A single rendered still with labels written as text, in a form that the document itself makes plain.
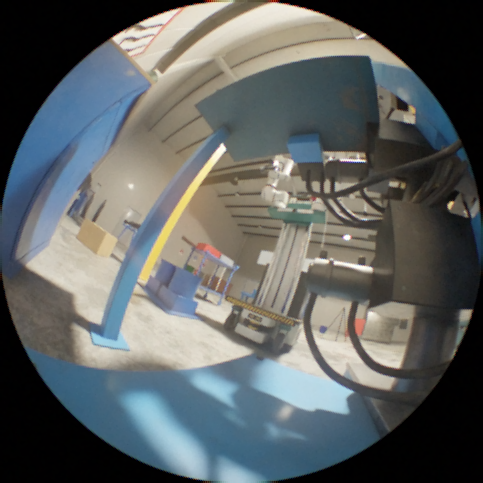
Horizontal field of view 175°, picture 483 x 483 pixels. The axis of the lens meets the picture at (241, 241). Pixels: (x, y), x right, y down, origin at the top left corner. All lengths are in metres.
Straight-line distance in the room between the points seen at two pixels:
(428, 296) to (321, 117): 0.64
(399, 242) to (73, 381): 0.55
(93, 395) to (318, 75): 0.91
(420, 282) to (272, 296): 1.50
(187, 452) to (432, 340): 0.61
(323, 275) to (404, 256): 0.22
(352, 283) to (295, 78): 0.67
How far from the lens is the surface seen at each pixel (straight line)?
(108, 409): 0.28
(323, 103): 0.68
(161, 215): 0.55
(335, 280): 0.43
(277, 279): 1.70
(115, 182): 10.52
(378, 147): 0.61
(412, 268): 0.31
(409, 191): 0.80
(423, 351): 0.63
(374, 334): 8.56
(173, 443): 0.28
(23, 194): 0.68
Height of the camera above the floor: 0.35
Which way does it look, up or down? 19 degrees up
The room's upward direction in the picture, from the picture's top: 23 degrees clockwise
